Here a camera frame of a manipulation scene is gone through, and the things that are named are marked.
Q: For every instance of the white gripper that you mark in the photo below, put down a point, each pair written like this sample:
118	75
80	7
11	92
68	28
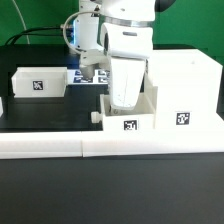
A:
124	54

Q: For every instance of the white drawer cabinet frame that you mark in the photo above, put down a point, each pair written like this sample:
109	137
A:
183	87

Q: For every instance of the white drawer box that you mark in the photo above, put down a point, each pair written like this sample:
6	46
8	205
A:
141	118
37	82

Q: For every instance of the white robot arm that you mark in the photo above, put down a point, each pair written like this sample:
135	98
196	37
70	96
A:
131	13

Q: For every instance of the white marker sheet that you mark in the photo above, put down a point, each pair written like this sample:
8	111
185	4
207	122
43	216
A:
76	77

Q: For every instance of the white front drawer box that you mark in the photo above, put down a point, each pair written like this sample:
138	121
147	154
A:
141	118

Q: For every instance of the white rear drawer box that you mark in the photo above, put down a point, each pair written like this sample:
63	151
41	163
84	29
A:
37	82

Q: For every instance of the white L-shaped fence wall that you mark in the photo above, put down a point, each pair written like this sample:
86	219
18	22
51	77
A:
33	144

